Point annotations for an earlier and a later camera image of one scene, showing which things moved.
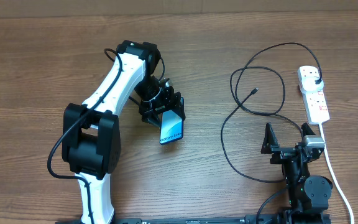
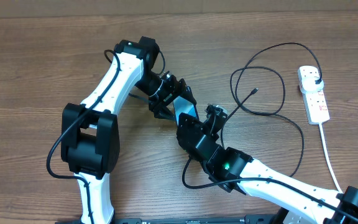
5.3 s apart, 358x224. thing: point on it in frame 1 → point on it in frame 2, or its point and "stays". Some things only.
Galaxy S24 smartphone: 171,127 → 181,105
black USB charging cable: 253,93 → 240,104
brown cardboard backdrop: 25,9 stays
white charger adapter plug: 309,85 stays
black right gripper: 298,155 → 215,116
